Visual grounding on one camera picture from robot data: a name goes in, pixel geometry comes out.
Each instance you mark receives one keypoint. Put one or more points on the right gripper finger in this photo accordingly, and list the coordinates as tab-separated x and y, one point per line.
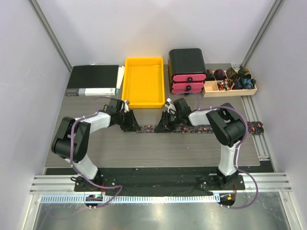
160	128
168	127

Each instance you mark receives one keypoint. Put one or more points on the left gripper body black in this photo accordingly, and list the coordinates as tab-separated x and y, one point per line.
124	118

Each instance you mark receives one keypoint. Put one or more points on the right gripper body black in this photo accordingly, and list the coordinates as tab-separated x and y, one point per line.
175	118

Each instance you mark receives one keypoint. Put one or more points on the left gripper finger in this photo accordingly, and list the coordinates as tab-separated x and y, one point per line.
126	127
134	125

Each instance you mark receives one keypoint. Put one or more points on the dark patterned necktie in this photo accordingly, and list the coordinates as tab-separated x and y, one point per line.
254	127

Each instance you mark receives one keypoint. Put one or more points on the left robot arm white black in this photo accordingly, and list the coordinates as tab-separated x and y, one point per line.
72	138

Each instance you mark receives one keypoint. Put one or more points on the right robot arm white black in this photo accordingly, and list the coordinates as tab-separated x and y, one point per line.
228	127

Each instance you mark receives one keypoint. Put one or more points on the yellow plastic tray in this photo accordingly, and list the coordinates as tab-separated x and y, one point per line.
144	82

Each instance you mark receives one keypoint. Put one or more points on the black pink drawer unit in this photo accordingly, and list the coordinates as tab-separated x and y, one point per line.
186	70

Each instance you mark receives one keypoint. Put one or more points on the wooden compartment box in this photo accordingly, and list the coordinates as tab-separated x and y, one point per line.
211	89

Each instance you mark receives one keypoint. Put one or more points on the black binder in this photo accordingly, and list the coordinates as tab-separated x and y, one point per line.
92	80

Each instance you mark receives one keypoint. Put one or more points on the white teal pen box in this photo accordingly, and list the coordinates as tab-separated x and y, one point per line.
120	76

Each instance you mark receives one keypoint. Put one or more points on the rolled floral tie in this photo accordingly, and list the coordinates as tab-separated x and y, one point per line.
224	85

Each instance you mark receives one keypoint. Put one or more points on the rolled red patterned tie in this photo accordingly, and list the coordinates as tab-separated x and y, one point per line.
220	75

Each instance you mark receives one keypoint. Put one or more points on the rolled navy tie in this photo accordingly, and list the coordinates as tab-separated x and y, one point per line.
236	84

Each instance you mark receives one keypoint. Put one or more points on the rolled brown patterned tie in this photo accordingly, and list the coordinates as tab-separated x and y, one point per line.
232	74

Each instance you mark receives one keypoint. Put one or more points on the rolled blue tie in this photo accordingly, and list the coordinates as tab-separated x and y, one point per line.
248	83

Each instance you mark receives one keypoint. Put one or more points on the rolled orange dark tie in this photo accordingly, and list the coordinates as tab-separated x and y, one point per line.
244	72

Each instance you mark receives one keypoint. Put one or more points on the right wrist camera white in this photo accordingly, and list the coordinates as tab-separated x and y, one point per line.
170	106

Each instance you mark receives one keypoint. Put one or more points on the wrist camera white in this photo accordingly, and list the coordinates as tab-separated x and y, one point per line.
125	106
170	106

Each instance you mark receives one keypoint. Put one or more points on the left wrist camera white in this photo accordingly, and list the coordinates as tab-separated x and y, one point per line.
125	106

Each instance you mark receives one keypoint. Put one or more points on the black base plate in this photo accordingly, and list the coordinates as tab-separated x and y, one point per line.
159	182

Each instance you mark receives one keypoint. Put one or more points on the white slotted cable duct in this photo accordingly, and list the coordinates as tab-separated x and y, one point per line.
95	199

